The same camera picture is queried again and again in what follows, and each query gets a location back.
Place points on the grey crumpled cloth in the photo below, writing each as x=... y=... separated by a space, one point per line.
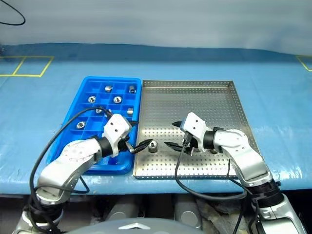
x=219 y=212

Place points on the blue divided plastic tray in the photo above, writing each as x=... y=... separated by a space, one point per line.
x=90 y=129

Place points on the grey rounded cylinder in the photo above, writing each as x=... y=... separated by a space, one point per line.
x=124 y=209
x=187 y=210

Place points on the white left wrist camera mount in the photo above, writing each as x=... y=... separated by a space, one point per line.
x=115 y=129

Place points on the grey robot torso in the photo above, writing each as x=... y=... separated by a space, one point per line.
x=141 y=226

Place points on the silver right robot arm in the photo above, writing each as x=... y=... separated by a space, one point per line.
x=246 y=156

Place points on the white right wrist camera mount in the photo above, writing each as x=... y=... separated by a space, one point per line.
x=195 y=126

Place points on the silver nut left compartment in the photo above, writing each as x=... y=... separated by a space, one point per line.
x=108 y=88

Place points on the blue table cover sheet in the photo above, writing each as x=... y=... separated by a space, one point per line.
x=195 y=65

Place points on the perforated steel tray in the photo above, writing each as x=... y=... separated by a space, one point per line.
x=185 y=102

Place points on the metal nut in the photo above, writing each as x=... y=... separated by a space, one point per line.
x=152 y=146

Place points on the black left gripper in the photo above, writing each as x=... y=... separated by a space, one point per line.
x=125 y=144

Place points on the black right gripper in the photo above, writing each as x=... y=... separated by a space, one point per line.
x=191 y=148

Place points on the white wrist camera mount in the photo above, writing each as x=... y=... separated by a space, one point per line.
x=195 y=126
x=115 y=129

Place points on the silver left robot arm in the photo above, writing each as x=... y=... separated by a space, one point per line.
x=73 y=156

